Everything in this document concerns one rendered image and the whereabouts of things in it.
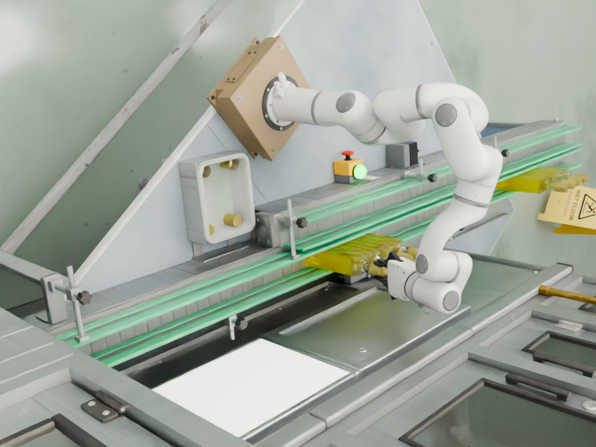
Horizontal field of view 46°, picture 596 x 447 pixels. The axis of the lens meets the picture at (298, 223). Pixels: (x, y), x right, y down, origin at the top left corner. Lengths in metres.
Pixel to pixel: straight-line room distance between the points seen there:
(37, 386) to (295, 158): 1.35
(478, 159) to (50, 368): 0.97
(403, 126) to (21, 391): 1.12
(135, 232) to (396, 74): 1.15
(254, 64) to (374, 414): 0.97
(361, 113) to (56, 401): 1.08
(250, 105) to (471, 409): 0.95
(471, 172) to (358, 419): 0.58
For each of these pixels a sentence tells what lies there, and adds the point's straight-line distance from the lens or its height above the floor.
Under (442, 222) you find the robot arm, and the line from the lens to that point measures 1.64.
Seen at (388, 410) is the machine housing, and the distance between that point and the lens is 1.59.
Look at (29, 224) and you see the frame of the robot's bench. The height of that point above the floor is 0.20.
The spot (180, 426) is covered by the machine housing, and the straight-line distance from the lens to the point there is 0.84.
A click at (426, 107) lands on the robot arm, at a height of 1.33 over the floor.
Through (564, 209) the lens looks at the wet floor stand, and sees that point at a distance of 5.22.
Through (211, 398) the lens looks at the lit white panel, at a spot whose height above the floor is 1.14.
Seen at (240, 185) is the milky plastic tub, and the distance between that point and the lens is 1.97.
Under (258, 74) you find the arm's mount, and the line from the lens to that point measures 1.93.
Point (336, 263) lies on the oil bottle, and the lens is 1.99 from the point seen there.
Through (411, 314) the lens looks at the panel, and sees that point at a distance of 1.96.
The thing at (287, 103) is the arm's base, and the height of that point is 0.92.
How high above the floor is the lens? 2.31
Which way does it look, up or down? 45 degrees down
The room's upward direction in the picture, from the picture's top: 101 degrees clockwise
